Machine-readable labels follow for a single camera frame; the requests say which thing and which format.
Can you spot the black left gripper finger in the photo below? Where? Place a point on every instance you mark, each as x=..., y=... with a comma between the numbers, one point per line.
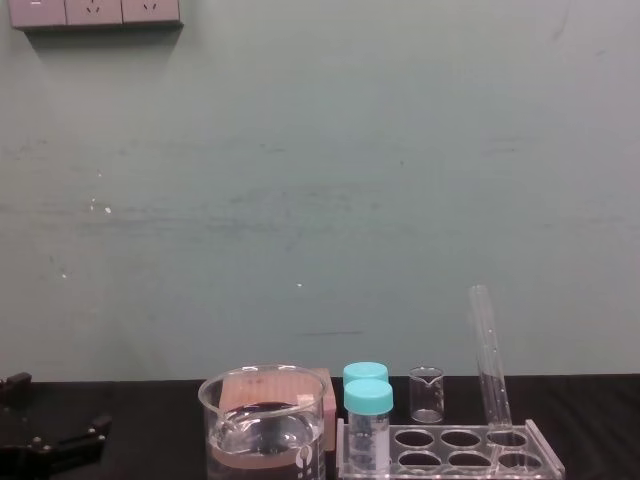
x=17, y=384
x=85, y=433

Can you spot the large glass beaker with liquid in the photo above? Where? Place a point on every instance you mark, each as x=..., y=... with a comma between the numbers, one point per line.
x=260, y=430

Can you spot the small empty glass beaker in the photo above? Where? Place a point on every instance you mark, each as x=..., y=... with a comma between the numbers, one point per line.
x=426, y=395

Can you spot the clear acrylic test tube rack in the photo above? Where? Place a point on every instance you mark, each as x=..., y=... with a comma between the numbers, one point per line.
x=450, y=452

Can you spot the clear glass test tube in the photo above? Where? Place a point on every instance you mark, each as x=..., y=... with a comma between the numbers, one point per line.
x=492, y=365

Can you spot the brown rectangular block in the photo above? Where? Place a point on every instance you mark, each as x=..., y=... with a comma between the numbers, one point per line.
x=330, y=400

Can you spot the clear vial with teal cap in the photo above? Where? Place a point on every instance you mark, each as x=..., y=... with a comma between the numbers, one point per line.
x=365, y=371
x=368, y=425

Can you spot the black table cloth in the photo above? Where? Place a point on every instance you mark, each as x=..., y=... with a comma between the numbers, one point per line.
x=575, y=410

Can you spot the white wall switch panel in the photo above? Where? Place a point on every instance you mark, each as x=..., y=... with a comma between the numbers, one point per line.
x=37, y=11

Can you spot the white wall socket panel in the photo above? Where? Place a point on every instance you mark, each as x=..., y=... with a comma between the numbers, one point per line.
x=94, y=10
x=151, y=9

